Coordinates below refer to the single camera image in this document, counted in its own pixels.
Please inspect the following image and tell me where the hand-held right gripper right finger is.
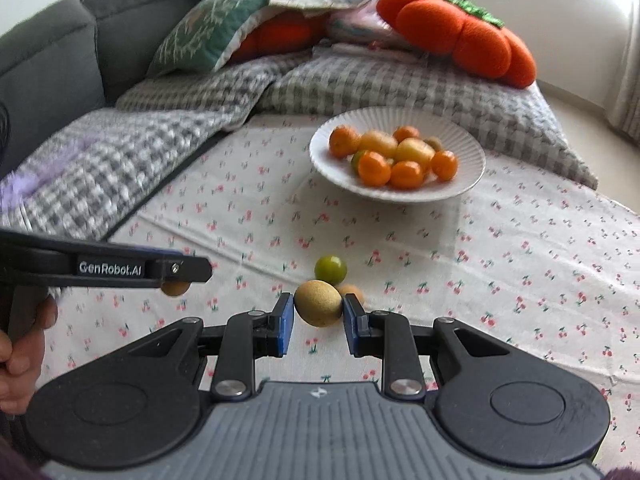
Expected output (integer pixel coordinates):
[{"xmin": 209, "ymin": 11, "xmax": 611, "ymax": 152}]
[{"xmin": 343, "ymin": 293, "xmax": 511, "ymax": 402}]

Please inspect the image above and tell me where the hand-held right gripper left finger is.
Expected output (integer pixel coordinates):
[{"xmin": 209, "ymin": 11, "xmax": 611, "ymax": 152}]
[{"xmin": 127, "ymin": 292, "xmax": 295, "ymax": 402}]

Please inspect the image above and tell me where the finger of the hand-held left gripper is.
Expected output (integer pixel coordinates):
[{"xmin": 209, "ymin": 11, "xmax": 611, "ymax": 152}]
[
  {"xmin": 155, "ymin": 256, "xmax": 214, "ymax": 286},
  {"xmin": 65, "ymin": 241, "xmax": 184, "ymax": 258}
]

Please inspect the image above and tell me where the orange tangerine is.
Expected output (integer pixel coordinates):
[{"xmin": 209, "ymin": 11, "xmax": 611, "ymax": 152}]
[{"xmin": 336, "ymin": 284, "xmax": 366, "ymax": 307}]

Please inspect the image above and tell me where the tan rough-skinned tangerine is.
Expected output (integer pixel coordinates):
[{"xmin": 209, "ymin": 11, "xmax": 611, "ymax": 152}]
[{"xmin": 293, "ymin": 280, "xmax": 344, "ymax": 327}]

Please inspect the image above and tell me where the green tangerine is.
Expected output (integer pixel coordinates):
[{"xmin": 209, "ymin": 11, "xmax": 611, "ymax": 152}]
[{"xmin": 314, "ymin": 255, "xmax": 348, "ymax": 286}]

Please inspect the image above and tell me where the pile of tangerines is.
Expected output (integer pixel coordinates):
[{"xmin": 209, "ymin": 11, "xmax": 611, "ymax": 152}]
[{"xmin": 327, "ymin": 125, "xmax": 460, "ymax": 191}]

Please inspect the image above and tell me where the white ribbed plate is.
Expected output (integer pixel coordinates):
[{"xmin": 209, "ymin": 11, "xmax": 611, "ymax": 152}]
[{"xmin": 308, "ymin": 106, "xmax": 487, "ymax": 204}]

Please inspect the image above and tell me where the person's left hand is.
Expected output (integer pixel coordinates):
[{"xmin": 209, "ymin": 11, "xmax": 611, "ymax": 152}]
[{"xmin": 0, "ymin": 294, "xmax": 59, "ymax": 416}]

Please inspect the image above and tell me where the cherry print cloth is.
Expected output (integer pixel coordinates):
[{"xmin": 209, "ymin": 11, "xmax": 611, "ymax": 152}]
[{"xmin": 37, "ymin": 112, "xmax": 640, "ymax": 476}]

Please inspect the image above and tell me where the grey sofa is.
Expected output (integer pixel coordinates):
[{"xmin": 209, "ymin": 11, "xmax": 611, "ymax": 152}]
[{"xmin": 0, "ymin": 0, "xmax": 206, "ymax": 181}]

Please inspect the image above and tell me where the green patterned pillow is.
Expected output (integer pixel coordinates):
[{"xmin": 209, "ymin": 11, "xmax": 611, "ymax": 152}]
[{"xmin": 146, "ymin": 0, "xmax": 273, "ymax": 80}]

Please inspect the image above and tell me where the grey checked blanket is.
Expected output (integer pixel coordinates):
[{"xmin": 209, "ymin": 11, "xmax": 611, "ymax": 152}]
[{"xmin": 0, "ymin": 50, "xmax": 600, "ymax": 241}]

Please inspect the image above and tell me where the orange plush cushion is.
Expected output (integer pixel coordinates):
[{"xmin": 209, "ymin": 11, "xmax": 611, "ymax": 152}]
[{"xmin": 227, "ymin": 10, "xmax": 333, "ymax": 65}]

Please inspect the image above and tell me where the clear plastic bag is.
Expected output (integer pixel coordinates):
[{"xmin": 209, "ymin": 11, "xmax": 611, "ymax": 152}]
[{"xmin": 327, "ymin": 0, "xmax": 416, "ymax": 51}]

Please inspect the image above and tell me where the large orange persimmon cushion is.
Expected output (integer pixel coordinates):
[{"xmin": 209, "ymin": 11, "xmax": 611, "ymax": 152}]
[{"xmin": 376, "ymin": 0, "xmax": 537, "ymax": 90}]

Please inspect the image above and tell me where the grey curtain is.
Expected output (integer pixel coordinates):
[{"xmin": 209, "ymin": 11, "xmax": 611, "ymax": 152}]
[{"xmin": 602, "ymin": 10, "xmax": 640, "ymax": 143}]

